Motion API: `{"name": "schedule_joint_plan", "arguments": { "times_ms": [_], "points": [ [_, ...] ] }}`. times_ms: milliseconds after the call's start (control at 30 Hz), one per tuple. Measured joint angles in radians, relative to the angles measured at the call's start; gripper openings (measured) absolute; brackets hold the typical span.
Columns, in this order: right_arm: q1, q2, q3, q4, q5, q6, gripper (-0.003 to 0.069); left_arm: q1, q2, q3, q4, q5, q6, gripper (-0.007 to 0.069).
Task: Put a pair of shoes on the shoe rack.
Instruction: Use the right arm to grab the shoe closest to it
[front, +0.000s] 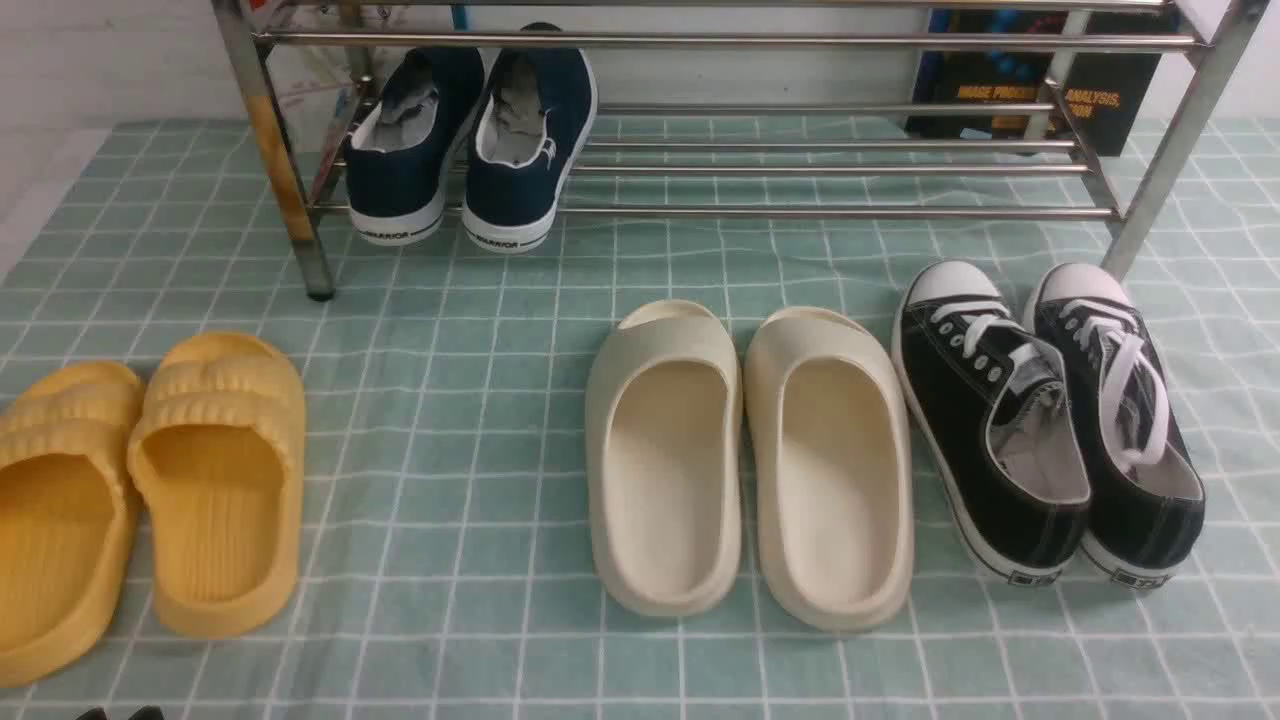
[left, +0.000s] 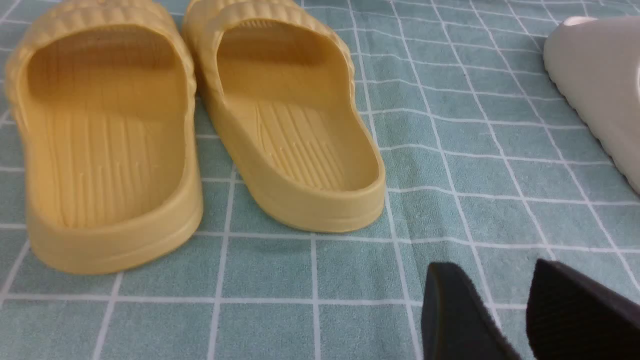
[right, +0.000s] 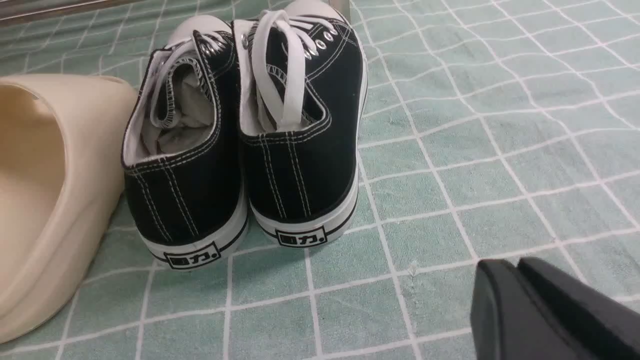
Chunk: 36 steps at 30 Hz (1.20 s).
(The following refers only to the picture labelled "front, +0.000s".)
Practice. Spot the left navy canvas shoe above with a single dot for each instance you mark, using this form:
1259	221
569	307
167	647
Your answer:
399	156

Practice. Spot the right navy canvas shoe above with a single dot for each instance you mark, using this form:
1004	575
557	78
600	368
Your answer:
539	106

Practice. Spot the yellow slipper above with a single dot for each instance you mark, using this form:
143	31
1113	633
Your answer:
218	456
68	514

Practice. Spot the left cream slipper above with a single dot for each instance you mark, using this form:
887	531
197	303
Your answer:
663	416

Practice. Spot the cream slipper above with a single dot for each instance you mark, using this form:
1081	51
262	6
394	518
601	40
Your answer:
832	448
663	416

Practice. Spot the right yellow slipper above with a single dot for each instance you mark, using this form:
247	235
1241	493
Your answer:
218	456

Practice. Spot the black canvas sneaker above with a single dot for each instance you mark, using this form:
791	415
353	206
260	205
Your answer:
991	402
1148	503

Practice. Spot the navy canvas shoe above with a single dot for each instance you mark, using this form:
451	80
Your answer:
539	106
399	156

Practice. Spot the steel shoe rack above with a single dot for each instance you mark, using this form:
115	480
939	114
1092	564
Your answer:
1054	144

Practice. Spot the left yellow slipper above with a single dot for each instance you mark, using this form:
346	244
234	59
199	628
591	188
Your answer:
68	514

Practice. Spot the black book with orange text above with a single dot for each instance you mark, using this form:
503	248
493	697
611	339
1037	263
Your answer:
1104	91

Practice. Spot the right cream slipper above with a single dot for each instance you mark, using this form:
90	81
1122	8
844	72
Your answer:
832	448

